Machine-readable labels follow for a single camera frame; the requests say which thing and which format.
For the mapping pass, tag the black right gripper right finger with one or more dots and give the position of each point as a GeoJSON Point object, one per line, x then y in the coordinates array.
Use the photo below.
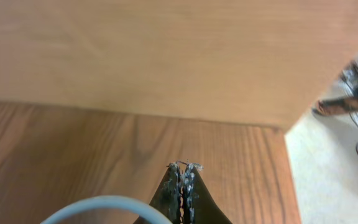
{"type": "Point", "coordinates": [198, 204]}

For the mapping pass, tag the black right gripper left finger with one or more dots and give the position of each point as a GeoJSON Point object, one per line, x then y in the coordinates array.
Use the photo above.
{"type": "Point", "coordinates": [167, 198]}

